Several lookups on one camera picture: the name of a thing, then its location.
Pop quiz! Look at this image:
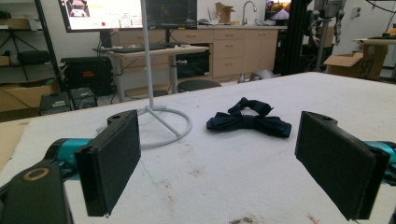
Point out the light wooden desk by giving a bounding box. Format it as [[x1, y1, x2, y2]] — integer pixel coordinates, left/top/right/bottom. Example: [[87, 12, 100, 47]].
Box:
[[106, 45, 210, 104]]

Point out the dark blue bow scrunchie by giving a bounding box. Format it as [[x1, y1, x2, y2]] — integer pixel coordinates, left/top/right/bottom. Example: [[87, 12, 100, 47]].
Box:
[[205, 96, 293, 139]]

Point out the small cardboard box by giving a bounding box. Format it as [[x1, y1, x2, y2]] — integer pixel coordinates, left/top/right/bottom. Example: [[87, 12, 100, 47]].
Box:
[[215, 2, 235, 24]]

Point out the black metal frame post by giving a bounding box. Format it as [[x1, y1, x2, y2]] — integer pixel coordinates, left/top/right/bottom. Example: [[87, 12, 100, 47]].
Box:
[[281, 0, 316, 77]]

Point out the white metal stand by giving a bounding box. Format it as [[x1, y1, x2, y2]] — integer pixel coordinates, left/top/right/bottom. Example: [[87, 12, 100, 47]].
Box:
[[95, 0, 193, 150]]

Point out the black computer tower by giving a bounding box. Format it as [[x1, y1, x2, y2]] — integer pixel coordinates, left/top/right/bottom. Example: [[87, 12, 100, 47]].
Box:
[[60, 55, 114, 97]]

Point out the beige cabinet with drawers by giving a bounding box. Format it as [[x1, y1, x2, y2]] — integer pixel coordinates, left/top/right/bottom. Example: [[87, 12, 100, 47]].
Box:
[[117, 25, 288, 80]]

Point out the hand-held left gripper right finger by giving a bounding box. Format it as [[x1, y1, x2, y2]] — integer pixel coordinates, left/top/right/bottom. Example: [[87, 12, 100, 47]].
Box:
[[294, 110, 396, 221]]

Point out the black keyboard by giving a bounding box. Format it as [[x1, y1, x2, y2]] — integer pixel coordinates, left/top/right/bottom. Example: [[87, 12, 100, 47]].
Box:
[[110, 44, 168, 54]]

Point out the grey metal stand pole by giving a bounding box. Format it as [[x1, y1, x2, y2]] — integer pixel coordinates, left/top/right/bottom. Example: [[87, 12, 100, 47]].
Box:
[[313, 0, 347, 73]]

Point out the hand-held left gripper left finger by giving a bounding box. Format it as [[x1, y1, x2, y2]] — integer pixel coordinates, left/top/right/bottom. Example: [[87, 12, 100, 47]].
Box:
[[45, 108, 142, 217]]

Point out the dark-screen computer monitor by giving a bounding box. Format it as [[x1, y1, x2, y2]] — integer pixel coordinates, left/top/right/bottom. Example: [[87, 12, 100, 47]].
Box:
[[145, 0, 198, 31]]

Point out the black metal shelf rack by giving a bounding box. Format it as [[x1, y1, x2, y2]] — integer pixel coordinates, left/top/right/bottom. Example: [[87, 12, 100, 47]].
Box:
[[0, 0, 64, 91]]

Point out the open cardboard box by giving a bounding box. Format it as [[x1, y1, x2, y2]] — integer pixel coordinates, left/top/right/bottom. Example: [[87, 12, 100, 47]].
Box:
[[322, 43, 389, 81]]

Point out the metal sink faucet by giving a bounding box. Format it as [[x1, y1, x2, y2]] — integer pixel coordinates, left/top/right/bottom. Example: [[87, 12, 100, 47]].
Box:
[[241, 0, 258, 26]]

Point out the white-screen computer monitor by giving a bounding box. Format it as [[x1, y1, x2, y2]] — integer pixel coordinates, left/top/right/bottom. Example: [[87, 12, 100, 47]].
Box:
[[57, 0, 145, 34]]

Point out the small colourful-screen monitor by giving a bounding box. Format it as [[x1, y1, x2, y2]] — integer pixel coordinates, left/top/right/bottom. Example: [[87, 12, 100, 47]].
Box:
[[264, 0, 292, 22]]

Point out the black electronics box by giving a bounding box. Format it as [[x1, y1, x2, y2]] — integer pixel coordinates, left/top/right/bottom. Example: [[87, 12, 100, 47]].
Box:
[[38, 91, 72, 117]]

